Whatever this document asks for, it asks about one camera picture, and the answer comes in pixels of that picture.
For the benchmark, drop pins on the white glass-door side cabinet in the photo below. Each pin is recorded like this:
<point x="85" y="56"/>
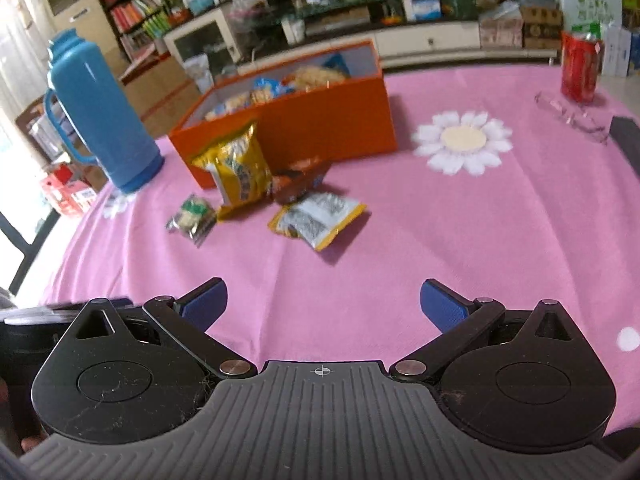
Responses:
<point x="209" y="32"/>

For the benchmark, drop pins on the clear eyeglasses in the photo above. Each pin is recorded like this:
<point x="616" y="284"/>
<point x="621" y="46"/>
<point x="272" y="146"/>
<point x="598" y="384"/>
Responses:
<point x="574" y="116"/>

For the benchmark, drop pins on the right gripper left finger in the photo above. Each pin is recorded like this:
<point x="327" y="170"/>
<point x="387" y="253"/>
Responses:
<point x="185" y="321"/>

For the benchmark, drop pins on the large cardboard box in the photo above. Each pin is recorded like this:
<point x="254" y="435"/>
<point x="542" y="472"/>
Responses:
<point x="161" y="93"/>

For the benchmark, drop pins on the yellow grey seeds packet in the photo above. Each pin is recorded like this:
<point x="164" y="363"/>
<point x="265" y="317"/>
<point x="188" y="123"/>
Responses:
<point x="317" y="218"/>

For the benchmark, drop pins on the dark wooden bookshelf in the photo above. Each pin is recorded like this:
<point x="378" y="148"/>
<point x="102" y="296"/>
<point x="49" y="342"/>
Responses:
<point x="135" y="10"/>

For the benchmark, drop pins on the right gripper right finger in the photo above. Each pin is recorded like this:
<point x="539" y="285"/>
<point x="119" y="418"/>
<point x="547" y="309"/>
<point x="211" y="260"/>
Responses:
<point x="464" y="325"/>

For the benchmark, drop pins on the white air conditioner unit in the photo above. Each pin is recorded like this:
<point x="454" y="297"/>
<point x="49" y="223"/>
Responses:
<point x="89" y="20"/>

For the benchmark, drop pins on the orange storage box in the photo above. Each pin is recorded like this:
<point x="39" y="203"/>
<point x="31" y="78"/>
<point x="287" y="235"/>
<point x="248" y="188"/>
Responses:
<point x="336" y="122"/>

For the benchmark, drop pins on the blue thermos flask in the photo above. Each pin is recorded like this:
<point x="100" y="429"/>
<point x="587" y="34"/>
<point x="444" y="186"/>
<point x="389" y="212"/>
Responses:
<point x="80" y="80"/>

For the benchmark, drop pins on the pink tablecloth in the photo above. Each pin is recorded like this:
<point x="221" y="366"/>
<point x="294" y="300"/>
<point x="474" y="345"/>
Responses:
<point x="489" y="193"/>

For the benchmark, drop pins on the person's left hand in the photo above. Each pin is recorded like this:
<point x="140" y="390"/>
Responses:
<point x="19" y="431"/>

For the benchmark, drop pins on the yellow chips bag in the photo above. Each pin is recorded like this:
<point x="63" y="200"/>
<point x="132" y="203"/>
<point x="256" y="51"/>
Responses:
<point x="239" y="169"/>

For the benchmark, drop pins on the orange brown snack packet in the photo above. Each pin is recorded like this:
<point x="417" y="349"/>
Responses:
<point x="298" y="180"/>

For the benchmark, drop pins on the green clear biscuit packet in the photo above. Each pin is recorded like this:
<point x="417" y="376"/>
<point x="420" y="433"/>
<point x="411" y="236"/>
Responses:
<point x="194" y="220"/>

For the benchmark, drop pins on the white TV cabinet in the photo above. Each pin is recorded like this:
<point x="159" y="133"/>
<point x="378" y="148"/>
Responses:
<point x="458" y="37"/>

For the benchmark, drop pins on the red soda can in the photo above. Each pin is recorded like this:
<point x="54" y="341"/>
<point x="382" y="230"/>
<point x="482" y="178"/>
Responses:
<point x="581" y="54"/>

